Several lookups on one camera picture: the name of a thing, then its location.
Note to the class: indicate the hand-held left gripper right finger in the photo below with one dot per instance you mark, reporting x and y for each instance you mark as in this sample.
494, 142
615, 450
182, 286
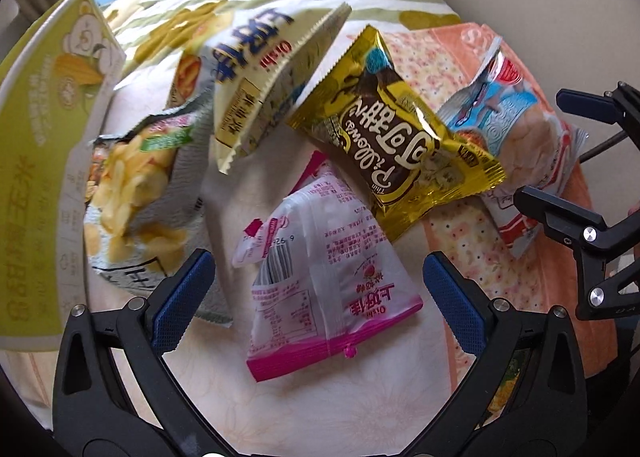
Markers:
452, 307

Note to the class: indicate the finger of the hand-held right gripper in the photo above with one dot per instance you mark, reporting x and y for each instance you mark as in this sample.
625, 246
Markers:
550, 212
585, 101

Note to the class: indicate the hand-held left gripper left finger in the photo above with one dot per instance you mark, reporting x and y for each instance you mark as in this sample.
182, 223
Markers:
182, 302

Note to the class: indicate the pink snack packet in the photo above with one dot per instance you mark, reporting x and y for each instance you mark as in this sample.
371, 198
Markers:
325, 277

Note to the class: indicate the red white snack packet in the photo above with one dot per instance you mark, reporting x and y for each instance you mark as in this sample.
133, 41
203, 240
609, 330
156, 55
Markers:
520, 237

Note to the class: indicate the large orange cracker bag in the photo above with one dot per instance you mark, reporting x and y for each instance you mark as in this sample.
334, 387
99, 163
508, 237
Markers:
530, 282

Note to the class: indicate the blue white bun packet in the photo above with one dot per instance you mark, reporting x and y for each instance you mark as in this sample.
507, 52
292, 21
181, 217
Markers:
515, 137

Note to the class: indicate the banana chips packet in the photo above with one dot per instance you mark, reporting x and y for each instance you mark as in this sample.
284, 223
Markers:
130, 187

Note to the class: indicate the yellow brown snack packet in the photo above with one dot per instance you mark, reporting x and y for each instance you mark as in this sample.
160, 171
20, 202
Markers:
390, 162

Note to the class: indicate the white yellow snack packet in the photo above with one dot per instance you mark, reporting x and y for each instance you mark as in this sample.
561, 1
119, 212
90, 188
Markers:
260, 87

